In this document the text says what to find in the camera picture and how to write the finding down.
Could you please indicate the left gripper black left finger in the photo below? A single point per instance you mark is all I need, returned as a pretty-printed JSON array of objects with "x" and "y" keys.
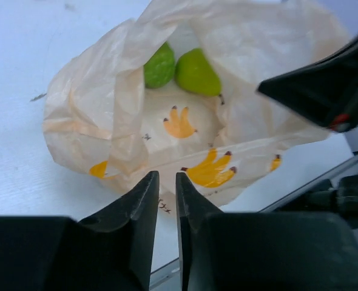
[{"x": 111, "y": 249}]

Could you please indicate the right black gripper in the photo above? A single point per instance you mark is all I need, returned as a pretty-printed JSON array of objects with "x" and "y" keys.
[{"x": 325, "y": 93}]

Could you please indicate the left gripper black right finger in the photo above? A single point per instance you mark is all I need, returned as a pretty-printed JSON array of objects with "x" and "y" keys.
[{"x": 216, "y": 252}]

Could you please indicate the translucent banana print plastic bag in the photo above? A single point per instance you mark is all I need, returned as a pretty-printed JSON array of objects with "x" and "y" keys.
[{"x": 101, "y": 120}]

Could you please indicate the green fake pear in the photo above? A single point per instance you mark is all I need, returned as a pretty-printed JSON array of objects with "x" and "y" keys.
[{"x": 193, "y": 73}]

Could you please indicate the round bumpy green fake fruit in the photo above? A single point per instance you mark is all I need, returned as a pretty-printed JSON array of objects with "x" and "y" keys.
[{"x": 160, "y": 68}]

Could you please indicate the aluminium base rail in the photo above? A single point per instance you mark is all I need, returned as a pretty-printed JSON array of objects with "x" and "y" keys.
[{"x": 305, "y": 240}]

